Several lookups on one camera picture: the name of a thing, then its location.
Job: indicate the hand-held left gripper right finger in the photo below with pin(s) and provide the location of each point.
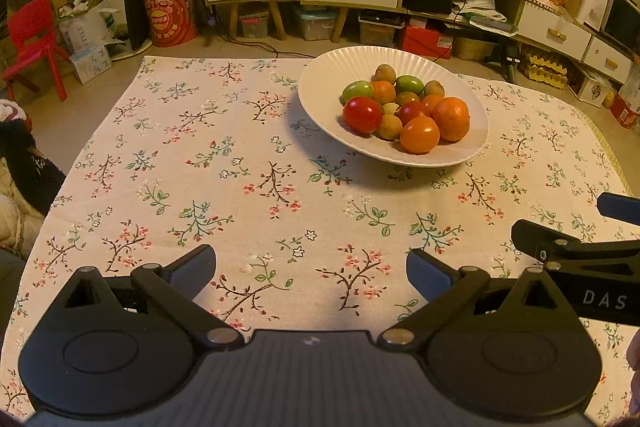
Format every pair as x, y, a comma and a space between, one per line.
430, 269

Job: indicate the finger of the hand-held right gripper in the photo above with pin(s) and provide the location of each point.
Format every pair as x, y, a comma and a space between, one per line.
617, 207
540, 237

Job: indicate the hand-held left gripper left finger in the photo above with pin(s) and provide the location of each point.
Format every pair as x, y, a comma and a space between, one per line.
192, 269

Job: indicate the orange tomato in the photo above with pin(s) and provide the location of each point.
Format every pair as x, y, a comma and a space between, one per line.
419, 135

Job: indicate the red tomato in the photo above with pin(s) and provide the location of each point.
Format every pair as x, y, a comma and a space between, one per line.
412, 112
363, 114

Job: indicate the pale yellow small fruit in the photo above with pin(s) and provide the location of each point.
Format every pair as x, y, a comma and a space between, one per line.
390, 108

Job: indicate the small mandarin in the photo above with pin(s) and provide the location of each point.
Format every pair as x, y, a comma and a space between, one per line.
383, 92
432, 103

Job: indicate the brownish green jujube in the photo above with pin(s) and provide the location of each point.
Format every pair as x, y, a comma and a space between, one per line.
407, 98

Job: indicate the tan longan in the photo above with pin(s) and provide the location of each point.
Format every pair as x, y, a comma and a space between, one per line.
433, 88
390, 128
385, 72

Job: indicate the white ribbed plate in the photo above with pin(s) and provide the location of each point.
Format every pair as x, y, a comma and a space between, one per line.
325, 77

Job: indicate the yellow woven mat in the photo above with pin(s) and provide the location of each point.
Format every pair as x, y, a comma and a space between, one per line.
620, 167

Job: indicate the floral tablecloth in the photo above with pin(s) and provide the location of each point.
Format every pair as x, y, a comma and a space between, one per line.
225, 207

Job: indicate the small red carton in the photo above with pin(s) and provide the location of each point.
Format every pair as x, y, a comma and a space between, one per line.
627, 109

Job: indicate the white printed carton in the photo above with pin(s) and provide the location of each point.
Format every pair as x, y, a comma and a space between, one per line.
595, 89

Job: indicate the large orange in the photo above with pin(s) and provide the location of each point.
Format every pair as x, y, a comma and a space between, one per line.
451, 119

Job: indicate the stack of egg cartons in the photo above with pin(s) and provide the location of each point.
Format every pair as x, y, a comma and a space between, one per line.
545, 67

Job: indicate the black tripod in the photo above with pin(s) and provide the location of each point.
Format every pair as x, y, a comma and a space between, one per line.
507, 57

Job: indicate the black microwave oven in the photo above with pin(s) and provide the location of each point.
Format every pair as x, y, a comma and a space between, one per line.
622, 22

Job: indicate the long wooden media cabinet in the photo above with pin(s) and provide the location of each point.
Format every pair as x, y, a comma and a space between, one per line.
552, 27

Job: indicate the beige and black fleece jacket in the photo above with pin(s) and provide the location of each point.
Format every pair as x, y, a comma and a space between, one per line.
25, 167

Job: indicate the beige plastic basin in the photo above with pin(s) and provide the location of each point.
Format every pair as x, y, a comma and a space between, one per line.
472, 49

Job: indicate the pile of white papers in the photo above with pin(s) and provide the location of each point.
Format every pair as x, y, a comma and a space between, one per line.
492, 14

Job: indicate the red cardboard box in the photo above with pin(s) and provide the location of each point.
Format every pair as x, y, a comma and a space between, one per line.
425, 39

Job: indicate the tissue box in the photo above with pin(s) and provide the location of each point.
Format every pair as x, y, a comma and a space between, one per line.
90, 62

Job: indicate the clear plastic storage box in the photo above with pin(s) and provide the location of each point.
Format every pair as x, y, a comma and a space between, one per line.
312, 23
380, 29
255, 24

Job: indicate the red printed drum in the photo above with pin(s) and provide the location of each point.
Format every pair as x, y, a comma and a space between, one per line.
167, 14

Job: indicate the black flat panel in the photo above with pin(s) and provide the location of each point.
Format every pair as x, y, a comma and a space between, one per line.
134, 14

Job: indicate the white plastic bag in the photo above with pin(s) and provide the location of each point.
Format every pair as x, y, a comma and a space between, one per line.
87, 29

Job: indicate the red plastic chair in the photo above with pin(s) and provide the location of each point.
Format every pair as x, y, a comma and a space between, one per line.
35, 37

